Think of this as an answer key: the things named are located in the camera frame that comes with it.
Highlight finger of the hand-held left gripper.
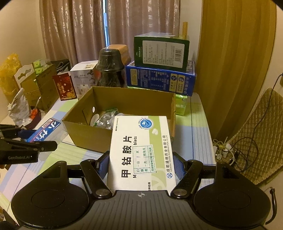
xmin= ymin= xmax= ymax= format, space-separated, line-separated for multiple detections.
xmin=0 ymin=124 xmax=34 ymax=139
xmin=0 ymin=140 xmax=58 ymax=153

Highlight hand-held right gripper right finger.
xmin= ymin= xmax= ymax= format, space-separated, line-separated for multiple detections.
xmin=170 ymin=152 xmax=243 ymax=198

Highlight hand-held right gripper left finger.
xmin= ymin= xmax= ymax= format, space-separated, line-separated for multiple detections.
xmin=41 ymin=152 xmax=113 ymax=199

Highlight blue label plastic pack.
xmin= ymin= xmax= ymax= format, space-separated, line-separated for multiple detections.
xmin=26 ymin=117 xmax=68 ymax=144

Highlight cardboard box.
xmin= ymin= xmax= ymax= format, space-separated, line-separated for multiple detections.
xmin=62 ymin=86 xmax=177 ymax=153

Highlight white medicine box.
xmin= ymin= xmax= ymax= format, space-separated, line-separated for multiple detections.
xmin=106 ymin=115 xmax=177 ymax=192

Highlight silver foil bag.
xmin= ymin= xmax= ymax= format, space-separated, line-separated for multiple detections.
xmin=95 ymin=108 xmax=118 ymax=130

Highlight checked cloth desktop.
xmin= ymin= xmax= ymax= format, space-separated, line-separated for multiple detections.
xmin=0 ymin=92 xmax=218 ymax=222

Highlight dark pot with orange item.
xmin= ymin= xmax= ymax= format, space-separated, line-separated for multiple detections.
xmin=30 ymin=96 xmax=42 ymax=125

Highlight white foil bag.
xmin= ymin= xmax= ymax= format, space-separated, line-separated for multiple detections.
xmin=7 ymin=88 xmax=31 ymax=127

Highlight brown cardboard carton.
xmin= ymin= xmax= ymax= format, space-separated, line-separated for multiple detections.
xmin=22 ymin=66 xmax=59 ymax=111

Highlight white power strip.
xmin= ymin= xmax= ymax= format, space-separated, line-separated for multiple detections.
xmin=213 ymin=139 xmax=235 ymax=160

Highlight red gift bag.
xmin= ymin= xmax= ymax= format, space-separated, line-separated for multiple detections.
xmin=52 ymin=72 xmax=77 ymax=102

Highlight yellow plastic bag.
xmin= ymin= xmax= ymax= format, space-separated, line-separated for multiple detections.
xmin=0 ymin=53 xmax=23 ymax=96

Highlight light green packet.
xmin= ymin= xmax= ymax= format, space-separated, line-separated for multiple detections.
xmin=175 ymin=94 xmax=192 ymax=117

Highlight green tissue packs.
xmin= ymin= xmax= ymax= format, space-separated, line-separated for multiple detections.
xmin=32 ymin=58 xmax=54 ymax=75

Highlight white appliance box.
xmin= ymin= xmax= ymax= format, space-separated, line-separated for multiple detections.
xmin=69 ymin=62 xmax=99 ymax=99

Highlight dark gift bag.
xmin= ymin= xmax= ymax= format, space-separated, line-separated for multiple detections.
xmin=50 ymin=59 xmax=71 ymax=74

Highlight padded quilted chair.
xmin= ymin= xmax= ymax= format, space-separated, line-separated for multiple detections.
xmin=226 ymin=88 xmax=283 ymax=185

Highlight large blue box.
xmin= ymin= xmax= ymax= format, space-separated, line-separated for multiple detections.
xmin=125 ymin=60 xmax=197 ymax=97

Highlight black stacked bowls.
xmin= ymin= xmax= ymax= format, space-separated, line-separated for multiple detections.
xmin=94 ymin=48 xmax=126 ymax=88

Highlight steel kettle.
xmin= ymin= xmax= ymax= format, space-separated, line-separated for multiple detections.
xmin=264 ymin=187 xmax=278 ymax=224

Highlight pink curtain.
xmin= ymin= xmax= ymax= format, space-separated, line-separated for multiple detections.
xmin=40 ymin=0 xmax=107 ymax=67
xmin=106 ymin=0 xmax=203 ymax=61

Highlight brown wooden box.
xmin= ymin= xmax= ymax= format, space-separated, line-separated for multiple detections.
xmin=106 ymin=44 xmax=132 ymax=67

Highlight dark green box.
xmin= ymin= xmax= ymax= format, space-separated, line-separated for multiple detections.
xmin=133 ymin=33 xmax=190 ymax=71

